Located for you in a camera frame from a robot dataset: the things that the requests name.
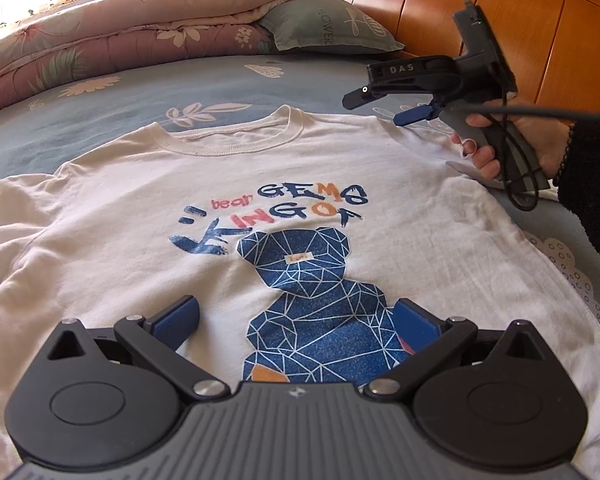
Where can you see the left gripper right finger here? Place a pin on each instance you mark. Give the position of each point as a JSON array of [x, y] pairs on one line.
[[432, 344]]

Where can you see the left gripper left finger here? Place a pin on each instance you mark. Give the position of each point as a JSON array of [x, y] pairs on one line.
[[153, 345]]

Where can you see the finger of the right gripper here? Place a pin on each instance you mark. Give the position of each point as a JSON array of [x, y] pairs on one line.
[[415, 114], [358, 98]]

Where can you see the white printed sweatshirt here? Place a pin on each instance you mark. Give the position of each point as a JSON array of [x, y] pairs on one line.
[[297, 234]]

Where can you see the black sleeve right forearm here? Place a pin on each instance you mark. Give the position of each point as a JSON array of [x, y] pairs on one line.
[[578, 178]]

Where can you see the person's right hand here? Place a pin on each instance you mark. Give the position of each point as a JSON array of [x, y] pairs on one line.
[[547, 136]]

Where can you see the green flower pillow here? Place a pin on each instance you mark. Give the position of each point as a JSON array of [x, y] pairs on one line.
[[327, 26]]

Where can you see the wooden headboard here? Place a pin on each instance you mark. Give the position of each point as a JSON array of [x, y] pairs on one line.
[[552, 46]]

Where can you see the pink floral folded quilt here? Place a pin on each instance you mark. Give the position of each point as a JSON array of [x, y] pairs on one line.
[[103, 37]]

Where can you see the blue patterned bed sheet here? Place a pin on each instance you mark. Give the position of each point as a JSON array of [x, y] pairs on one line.
[[41, 133]]

